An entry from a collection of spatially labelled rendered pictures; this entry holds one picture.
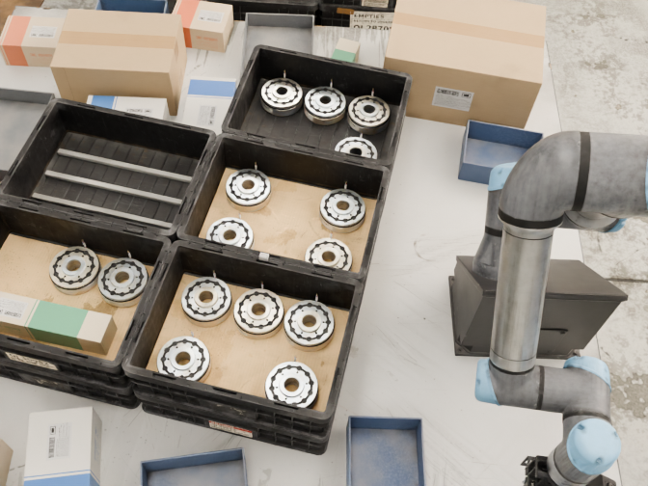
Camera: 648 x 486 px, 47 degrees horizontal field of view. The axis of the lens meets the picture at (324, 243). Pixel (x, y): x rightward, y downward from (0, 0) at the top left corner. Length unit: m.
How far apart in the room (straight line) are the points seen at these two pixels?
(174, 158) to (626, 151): 1.07
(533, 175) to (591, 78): 2.33
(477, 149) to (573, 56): 1.52
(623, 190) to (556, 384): 0.37
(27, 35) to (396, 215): 1.14
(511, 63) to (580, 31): 1.65
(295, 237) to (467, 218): 0.47
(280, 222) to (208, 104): 0.44
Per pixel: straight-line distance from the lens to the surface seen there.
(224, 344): 1.52
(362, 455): 1.57
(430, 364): 1.67
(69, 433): 1.55
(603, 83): 3.41
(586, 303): 1.53
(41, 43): 2.23
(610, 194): 1.10
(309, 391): 1.45
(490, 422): 1.65
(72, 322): 1.53
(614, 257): 2.85
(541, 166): 1.09
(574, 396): 1.30
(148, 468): 1.56
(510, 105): 2.01
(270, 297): 1.53
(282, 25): 2.29
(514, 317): 1.21
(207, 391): 1.38
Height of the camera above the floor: 2.20
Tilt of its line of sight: 57 degrees down
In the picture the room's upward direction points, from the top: 4 degrees clockwise
